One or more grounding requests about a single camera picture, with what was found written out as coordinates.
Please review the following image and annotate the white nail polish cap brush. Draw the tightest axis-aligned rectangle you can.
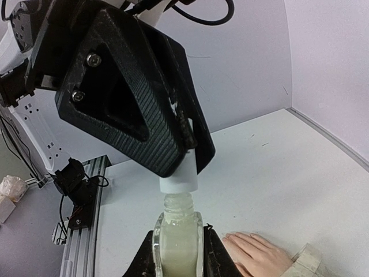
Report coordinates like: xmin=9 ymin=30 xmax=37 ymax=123
xmin=159 ymin=149 xmax=198 ymax=194

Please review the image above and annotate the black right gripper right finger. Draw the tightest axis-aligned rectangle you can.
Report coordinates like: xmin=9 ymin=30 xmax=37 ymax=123
xmin=204 ymin=224 xmax=242 ymax=277

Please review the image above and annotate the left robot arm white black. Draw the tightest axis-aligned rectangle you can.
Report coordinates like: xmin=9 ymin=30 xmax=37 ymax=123
xmin=1 ymin=1 xmax=215 ymax=230

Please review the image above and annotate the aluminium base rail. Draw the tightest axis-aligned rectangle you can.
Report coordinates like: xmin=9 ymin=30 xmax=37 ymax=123
xmin=28 ymin=155 xmax=113 ymax=277

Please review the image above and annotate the mannequin hand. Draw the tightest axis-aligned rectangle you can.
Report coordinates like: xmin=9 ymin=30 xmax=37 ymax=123
xmin=222 ymin=232 xmax=293 ymax=277

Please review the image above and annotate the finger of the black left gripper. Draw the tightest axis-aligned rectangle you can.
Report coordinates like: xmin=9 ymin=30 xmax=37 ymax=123
xmin=55 ymin=8 xmax=186 ymax=177
xmin=135 ymin=20 xmax=216 ymax=175

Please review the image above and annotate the crumpled tissue box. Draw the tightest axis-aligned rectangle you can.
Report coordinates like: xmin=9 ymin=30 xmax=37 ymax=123
xmin=1 ymin=175 xmax=29 ymax=223

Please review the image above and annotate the black left camera cable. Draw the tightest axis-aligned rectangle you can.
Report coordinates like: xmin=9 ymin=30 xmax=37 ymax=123
xmin=172 ymin=0 xmax=235 ymax=27

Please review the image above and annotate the clear nail polish bottle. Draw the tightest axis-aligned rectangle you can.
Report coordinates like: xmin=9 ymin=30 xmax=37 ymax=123
xmin=152 ymin=193 xmax=204 ymax=276

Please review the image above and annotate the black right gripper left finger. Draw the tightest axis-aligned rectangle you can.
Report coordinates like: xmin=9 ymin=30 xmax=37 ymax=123
xmin=123 ymin=230 xmax=156 ymax=277

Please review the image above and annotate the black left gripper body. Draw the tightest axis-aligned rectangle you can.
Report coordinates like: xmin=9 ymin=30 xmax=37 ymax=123
xmin=24 ymin=0 xmax=101 ymax=96

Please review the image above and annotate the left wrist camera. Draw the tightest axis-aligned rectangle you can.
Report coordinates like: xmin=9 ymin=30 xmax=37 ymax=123
xmin=109 ymin=0 xmax=174 ymax=28

